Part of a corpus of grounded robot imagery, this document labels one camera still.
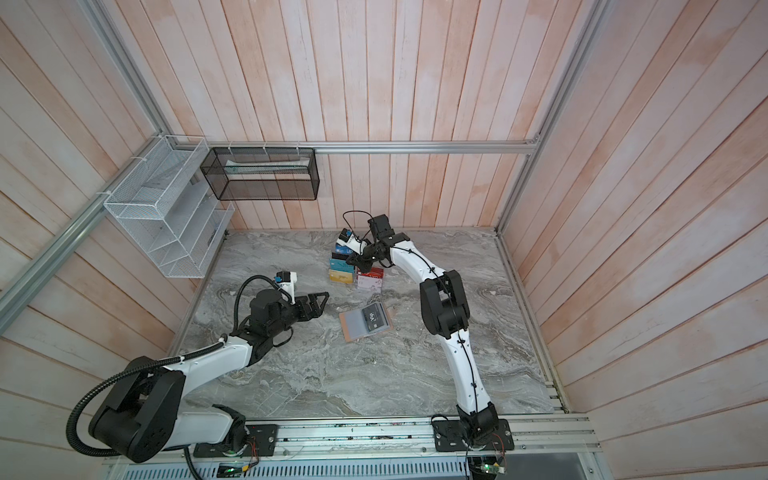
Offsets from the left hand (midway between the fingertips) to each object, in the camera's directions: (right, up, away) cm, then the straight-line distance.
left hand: (319, 300), depth 87 cm
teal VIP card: (+5, +10, +14) cm, 18 cm away
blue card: (+5, +16, +15) cm, 22 cm away
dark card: (+17, -6, +6) cm, 19 cm away
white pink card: (+13, +4, +14) cm, 20 cm away
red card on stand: (+17, +8, +13) cm, 22 cm away
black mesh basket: (-23, +43, +16) cm, 51 cm away
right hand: (+8, +13, +13) cm, 20 cm away
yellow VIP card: (+5, +6, +15) cm, 17 cm away
